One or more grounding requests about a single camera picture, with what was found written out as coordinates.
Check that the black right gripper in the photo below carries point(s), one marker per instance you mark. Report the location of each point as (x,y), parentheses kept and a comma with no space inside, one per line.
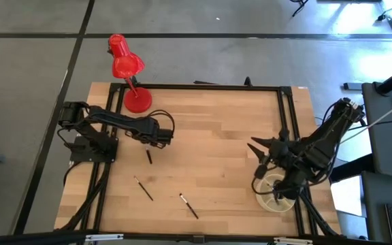
(281,149)

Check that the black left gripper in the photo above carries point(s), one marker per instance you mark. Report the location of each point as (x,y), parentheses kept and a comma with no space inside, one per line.
(158,133)

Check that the short fluffy powder brush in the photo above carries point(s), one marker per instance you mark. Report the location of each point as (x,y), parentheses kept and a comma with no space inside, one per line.
(149,157)

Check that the thin black brush light tip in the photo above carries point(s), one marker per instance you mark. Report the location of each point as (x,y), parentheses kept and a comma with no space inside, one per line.
(144,188)

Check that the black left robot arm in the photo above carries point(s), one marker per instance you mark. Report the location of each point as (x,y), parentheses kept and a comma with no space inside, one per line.
(114,119)

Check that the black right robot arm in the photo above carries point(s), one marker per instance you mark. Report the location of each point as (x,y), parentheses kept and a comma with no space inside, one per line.
(332,132)

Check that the beige ribbed round cup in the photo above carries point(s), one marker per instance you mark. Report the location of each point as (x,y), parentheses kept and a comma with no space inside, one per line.
(267,204)

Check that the black brush with white print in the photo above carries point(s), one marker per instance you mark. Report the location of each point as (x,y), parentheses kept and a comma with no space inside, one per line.
(190,207)

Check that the red desk lamp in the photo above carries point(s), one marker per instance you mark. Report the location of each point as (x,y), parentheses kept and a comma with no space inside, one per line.
(126,64)

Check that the grey metal foot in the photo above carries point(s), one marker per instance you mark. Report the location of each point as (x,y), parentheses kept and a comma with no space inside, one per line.
(352,86)

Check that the grey desk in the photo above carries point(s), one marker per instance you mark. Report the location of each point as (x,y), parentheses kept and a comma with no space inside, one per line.
(386,143)
(373,224)

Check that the black chair leg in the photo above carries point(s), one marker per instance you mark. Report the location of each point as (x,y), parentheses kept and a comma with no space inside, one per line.
(299,7)

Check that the black table frame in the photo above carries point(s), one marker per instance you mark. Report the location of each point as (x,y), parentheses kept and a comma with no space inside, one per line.
(182,87)

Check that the silver metal bracket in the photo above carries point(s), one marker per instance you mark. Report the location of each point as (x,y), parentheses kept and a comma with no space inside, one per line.
(104,237)
(293,241)

